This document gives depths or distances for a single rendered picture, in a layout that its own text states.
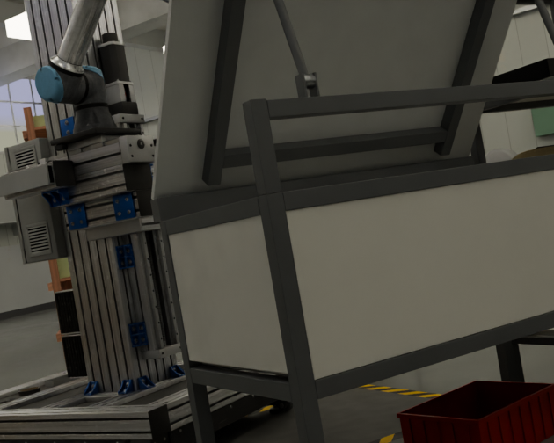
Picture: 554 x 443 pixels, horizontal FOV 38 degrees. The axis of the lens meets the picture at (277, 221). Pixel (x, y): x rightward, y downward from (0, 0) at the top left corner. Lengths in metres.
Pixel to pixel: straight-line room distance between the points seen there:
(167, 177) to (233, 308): 0.48
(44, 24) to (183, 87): 1.26
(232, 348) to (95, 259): 1.26
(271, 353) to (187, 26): 0.83
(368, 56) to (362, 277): 0.82
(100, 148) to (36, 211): 0.57
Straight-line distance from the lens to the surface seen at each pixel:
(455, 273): 1.94
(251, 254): 1.74
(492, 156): 12.30
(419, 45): 2.47
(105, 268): 3.05
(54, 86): 2.71
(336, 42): 2.28
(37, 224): 3.22
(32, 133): 6.68
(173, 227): 2.10
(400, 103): 1.89
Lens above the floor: 0.72
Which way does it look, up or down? 1 degrees up
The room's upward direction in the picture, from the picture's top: 10 degrees counter-clockwise
